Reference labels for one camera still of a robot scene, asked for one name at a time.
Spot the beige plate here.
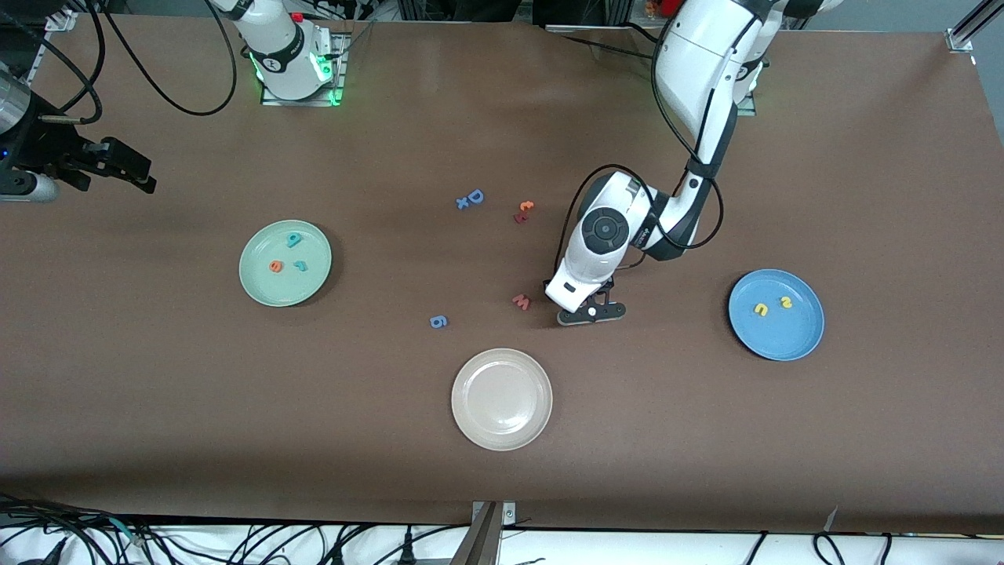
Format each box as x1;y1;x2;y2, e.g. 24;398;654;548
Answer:
451;348;554;452

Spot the blue plate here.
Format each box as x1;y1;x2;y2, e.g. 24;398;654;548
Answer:
728;269;826;363

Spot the mint green plate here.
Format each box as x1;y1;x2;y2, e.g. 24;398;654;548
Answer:
238;220;333;308

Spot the brown table mat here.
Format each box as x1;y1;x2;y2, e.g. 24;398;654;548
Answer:
0;14;1004;534

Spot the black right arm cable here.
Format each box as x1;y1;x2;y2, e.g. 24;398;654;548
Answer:
0;0;240;126

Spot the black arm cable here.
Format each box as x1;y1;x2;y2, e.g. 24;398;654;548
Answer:
553;16;725;272
0;0;240;126

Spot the aluminium frame rail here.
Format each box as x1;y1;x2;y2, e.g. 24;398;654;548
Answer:
0;9;79;154
945;0;1004;52

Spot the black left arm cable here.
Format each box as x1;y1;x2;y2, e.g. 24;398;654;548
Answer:
553;16;725;272

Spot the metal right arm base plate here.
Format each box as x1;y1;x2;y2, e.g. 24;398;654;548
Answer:
259;27;351;107

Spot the black base power cable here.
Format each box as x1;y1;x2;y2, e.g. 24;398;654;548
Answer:
549;31;658;62

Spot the aluminium table clamp bracket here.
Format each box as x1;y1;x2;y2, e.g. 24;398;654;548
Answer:
449;500;518;565

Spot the looped black cable with plug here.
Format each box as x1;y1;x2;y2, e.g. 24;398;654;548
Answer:
812;532;891;565

